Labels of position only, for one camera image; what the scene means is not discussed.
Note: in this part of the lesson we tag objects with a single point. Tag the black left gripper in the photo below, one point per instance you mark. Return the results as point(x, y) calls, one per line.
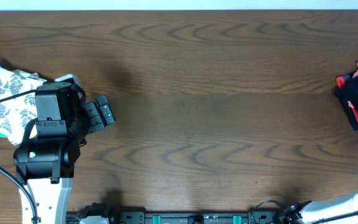
point(96, 122)

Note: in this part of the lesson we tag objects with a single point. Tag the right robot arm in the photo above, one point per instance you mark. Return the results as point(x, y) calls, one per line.
point(339, 210)

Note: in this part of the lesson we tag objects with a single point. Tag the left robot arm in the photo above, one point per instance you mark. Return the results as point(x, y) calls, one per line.
point(45, 159)

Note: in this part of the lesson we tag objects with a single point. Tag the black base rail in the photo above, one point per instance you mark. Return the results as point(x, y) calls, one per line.
point(104, 213)

